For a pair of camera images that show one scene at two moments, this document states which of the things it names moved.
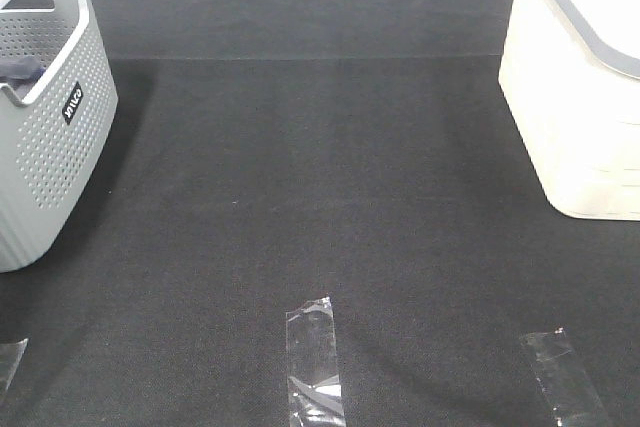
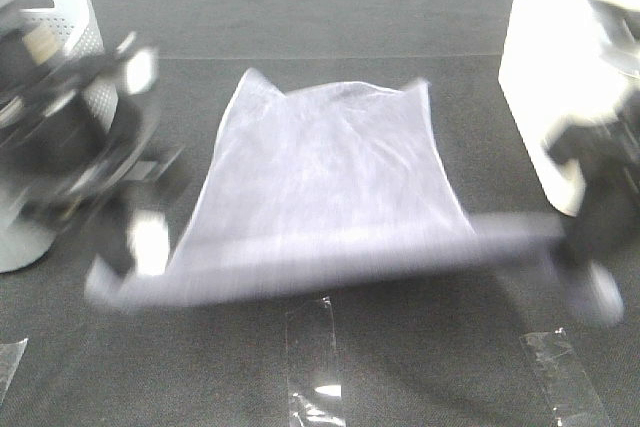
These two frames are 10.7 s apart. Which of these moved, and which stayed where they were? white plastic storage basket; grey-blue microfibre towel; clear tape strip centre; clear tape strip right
Moved: grey-blue microfibre towel
Stayed: clear tape strip right; white plastic storage basket; clear tape strip centre
